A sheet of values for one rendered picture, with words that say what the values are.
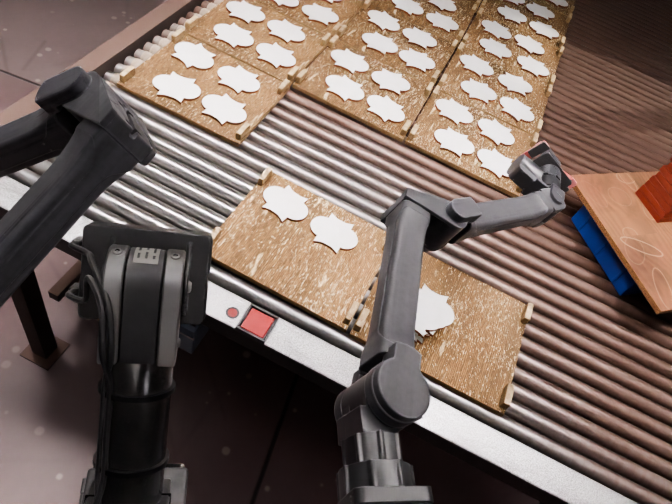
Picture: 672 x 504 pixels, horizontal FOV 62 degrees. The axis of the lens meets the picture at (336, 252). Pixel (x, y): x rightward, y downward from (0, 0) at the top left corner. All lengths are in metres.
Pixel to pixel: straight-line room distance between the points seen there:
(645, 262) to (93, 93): 1.53
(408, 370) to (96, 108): 0.47
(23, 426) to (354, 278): 1.31
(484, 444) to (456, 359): 0.20
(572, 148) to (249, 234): 1.32
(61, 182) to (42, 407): 1.65
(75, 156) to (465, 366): 1.04
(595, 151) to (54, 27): 2.90
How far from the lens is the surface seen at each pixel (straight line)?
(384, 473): 0.64
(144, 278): 0.39
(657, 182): 1.99
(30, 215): 0.67
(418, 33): 2.42
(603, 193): 1.95
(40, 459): 2.20
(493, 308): 1.56
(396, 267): 0.82
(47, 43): 3.61
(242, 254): 1.41
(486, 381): 1.44
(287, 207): 1.52
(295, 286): 1.38
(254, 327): 1.32
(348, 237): 1.50
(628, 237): 1.86
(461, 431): 1.38
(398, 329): 0.75
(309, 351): 1.33
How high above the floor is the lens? 2.07
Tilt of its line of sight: 51 degrees down
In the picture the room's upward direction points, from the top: 23 degrees clockwise
